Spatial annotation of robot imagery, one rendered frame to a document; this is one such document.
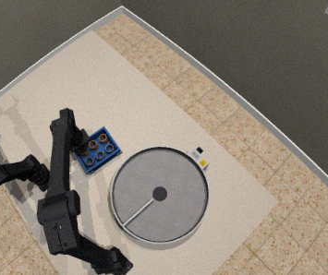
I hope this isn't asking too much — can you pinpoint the blue crate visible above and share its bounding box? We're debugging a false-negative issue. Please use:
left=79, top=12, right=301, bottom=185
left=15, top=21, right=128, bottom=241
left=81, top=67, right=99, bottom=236
left=75, top=126, right=121, bottom=173

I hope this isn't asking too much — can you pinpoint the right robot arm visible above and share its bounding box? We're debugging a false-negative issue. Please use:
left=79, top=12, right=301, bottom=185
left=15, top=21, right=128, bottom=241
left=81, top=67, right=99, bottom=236
left=37, top=108, right=133, bottom=275

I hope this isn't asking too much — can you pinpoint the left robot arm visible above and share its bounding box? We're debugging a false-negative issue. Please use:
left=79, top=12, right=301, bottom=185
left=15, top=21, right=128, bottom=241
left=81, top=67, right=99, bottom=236
left=0, top=154, right=50, bottom=192

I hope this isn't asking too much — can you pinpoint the bronze bushing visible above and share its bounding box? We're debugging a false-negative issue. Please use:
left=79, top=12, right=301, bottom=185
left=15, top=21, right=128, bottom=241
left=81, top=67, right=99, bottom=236
left=99, top=134, right=108, bottom=144
left=89, top=140, right=99, bottom=150
left=80, top=148, right=90, bottom=157

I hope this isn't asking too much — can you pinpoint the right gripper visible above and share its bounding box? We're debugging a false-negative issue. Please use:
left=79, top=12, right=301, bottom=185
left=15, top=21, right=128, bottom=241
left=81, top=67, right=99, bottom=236
left=70, top=128, right=91, bottom=153

